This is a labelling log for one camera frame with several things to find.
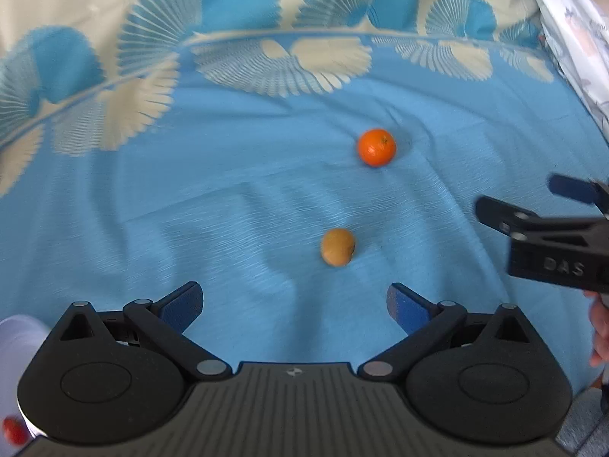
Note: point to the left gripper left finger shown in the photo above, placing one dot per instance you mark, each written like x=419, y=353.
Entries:
x=160, y=327

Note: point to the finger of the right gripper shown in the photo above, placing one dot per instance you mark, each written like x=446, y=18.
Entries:
x=508, y=219
x=587, y=191

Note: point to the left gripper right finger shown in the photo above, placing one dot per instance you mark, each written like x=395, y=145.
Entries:
x=428, y=326

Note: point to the person right hand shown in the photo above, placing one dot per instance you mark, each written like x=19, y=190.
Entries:
x=599, y=319

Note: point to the light blue plastic plate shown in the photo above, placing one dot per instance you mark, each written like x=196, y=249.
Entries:
x=21, y=337

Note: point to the orange tangerine cluster left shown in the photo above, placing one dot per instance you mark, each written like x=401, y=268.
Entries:
x=376, y=147

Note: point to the light printed cloth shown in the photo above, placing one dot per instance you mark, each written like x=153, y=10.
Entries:
x=577, y=34

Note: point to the red cherry tomato lower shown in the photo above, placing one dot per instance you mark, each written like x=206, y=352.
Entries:
x=15, y=431

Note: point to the blue cream patterned sheet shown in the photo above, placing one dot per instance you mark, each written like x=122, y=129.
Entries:
x=148, y=143

